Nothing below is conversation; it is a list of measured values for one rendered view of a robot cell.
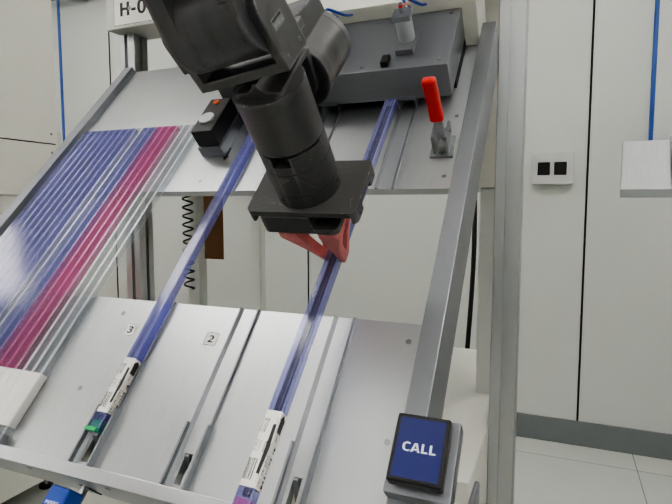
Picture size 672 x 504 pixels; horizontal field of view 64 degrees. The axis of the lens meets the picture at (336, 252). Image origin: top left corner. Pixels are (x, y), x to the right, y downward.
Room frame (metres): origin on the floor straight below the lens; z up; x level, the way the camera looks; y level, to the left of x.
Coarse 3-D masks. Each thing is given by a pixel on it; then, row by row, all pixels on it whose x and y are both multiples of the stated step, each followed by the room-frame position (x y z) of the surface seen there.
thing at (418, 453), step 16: (400, 432) 0.38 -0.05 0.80; (416, 432) 0.38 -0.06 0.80; (432, 432) 0.38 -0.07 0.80; (400, 448) 0.38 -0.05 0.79; (416, 448) 0.37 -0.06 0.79; (432, 448) 0.37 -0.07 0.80; (400, 464) 0.37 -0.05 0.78; (416, 464) 0.37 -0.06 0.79; (432, 464) 0.36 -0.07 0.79; (432, 480) 0.36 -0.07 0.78
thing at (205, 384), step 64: (128, 320) 0.61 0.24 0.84; (192, 320) 0.58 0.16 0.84; (256, 320) 0.56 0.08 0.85; (64, 384) 0.57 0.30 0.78; (192, 384) 0.52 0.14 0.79; (256, 384) 0.50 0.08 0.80; (320, 384) 0.48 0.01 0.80; (384, 384) 0.46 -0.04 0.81; (64, 448) 0.51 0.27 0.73; (128, 448) 0.49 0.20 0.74; (192, 448) 0.47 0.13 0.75; (320, 448) 0.44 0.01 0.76; (384, 448) 0.42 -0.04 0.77
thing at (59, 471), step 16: (0, 448) 0.51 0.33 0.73; (16, 448) 0.50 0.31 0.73; (0, 464) 0.55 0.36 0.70; (16, 464) 0.50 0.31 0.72; (32, 464) 0.48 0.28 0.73; (48, 464) 0.48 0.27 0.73; (64, 464) 0.47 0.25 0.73; (80, 464) 0.47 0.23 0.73; (48, 480) 0.54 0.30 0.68; (64, 480) 0.50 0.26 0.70; (80, 480) 0.46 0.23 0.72; (96, 480) 0.45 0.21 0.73; (112, 480) 0.45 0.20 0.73; (128, 480) 0.44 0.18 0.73; (144, 480) 0.44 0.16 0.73; (112, 496) 0.50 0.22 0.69; (128, 496) 0.46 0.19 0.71; (144, 496) 0.43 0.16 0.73; (160, 496) 0.43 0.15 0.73; (176, 496) 0.42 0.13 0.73; (192, 496) 0.42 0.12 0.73; (208, 496) 0.42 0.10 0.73
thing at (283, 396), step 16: (384, 112) 0.68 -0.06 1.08; (384, 128) 0.65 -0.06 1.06; (368, 144) 0.64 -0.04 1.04; (352, 224) 0.56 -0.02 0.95; (320, 272) 0.51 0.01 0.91; (336, 272) 0.52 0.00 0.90; (320, 288) 0.50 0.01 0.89; (320, 304) 0.48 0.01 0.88; (304, 320) 0.48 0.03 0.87; (320, 320) 0.48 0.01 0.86; (304, 336) 0.46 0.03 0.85; (304, 352) 0.45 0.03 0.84; (288, 368) 0.44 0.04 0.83; (288, 384) 0.43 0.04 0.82; (272, 400) 0.42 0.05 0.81; (288, 400) 0.42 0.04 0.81; (240, 496) 0.37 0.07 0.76; (256, 496) 0.38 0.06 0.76
